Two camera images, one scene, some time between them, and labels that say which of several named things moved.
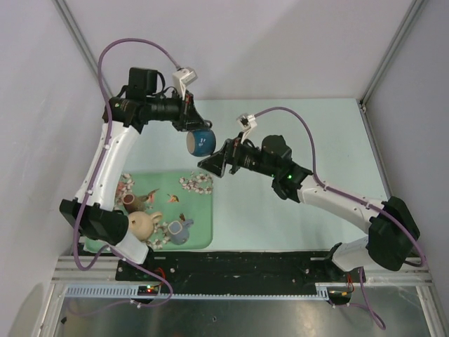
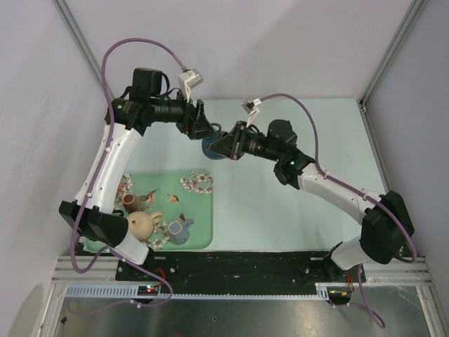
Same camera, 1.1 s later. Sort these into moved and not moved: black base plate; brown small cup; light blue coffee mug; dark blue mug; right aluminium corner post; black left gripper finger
Moved: dark blue mug; black left gripper finger
Not moved: right aluminium corner post; light blue coffee mug; brown small cup; black base plate
